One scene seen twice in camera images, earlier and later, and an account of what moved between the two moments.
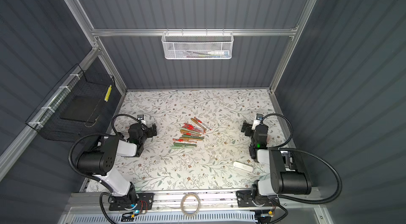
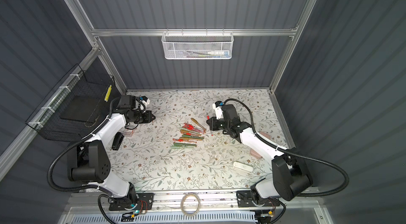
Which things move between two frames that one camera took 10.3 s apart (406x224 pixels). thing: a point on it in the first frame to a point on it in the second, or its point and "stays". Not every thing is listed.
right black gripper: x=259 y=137 to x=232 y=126
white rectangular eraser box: x=242 y=166 stays
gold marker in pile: x=190 y=131 stays
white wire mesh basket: x=197 y=45 stays
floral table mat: x=199 y=143 stays
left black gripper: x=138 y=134 to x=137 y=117
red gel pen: x=204 y=124 to x=212 y=132
